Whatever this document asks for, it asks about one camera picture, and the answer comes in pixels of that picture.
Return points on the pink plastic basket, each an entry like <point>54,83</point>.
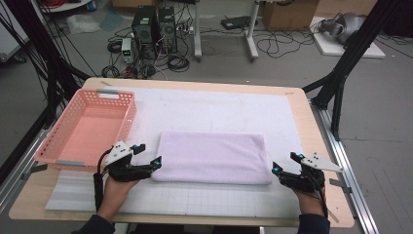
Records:
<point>87,136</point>

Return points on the metal bracket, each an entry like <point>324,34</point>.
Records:
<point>340,184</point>
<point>34,170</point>

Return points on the white printed blanket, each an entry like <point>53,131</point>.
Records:
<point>211,157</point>

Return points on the black metal frame post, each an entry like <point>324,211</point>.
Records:
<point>48,65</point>
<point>350,55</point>

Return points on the grey helmet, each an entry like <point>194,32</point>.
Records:
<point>344,26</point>

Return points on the white power supply unit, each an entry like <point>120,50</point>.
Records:
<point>126,50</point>

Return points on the white grid mat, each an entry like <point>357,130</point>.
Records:
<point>211,110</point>

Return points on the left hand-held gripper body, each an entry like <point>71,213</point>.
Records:
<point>125,169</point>

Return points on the white foam board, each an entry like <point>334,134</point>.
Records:
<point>331,47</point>

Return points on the white round table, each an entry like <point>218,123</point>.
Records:
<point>65,6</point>

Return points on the black computer tower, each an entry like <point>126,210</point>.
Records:
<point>168,29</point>
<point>144,31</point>

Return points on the black flat device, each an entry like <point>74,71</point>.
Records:
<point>235,22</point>

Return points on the clear plastic bag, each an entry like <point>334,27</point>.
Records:
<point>82,24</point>

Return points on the person's right hand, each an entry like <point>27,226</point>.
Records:
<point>308,201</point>

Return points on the white desk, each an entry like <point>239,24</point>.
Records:
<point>250,35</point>

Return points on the open cardboard box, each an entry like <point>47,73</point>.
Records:
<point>289,14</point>

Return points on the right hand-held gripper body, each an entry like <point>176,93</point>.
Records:
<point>303,180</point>

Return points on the aluminium rail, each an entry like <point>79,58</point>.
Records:
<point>354,195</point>
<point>16,185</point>

